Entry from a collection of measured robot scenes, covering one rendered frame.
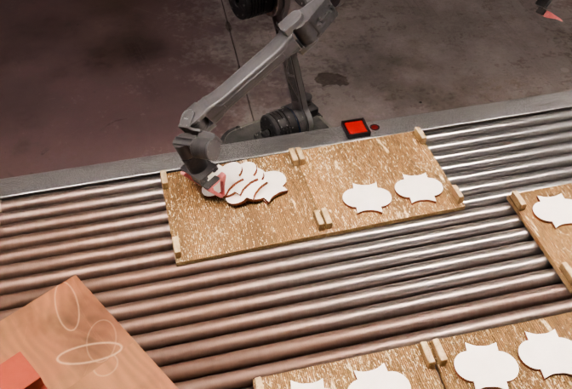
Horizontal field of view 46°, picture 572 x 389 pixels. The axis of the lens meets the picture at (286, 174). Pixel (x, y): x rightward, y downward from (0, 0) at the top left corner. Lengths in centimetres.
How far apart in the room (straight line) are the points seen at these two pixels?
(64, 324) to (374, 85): 276
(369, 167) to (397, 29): 257
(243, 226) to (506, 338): 73
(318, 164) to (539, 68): 254
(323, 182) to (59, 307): 82
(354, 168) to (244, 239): 43
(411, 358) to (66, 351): 77
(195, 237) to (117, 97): 223
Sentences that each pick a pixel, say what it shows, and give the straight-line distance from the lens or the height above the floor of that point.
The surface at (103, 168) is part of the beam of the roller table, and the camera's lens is 213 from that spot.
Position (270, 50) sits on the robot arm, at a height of 132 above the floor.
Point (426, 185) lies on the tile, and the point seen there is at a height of 95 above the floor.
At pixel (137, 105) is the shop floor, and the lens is 389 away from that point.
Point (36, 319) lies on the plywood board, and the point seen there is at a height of 104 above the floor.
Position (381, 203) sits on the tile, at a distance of 193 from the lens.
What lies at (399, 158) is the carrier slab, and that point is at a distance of 209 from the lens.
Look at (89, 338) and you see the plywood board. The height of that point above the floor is 104.
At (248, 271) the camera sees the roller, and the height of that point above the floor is 92.
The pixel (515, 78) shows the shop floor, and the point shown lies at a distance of 424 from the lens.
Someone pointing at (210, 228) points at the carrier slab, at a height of 94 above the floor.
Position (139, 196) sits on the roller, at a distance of 201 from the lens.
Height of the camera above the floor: 231
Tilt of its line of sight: 43 degrees down
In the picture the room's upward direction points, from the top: straight up
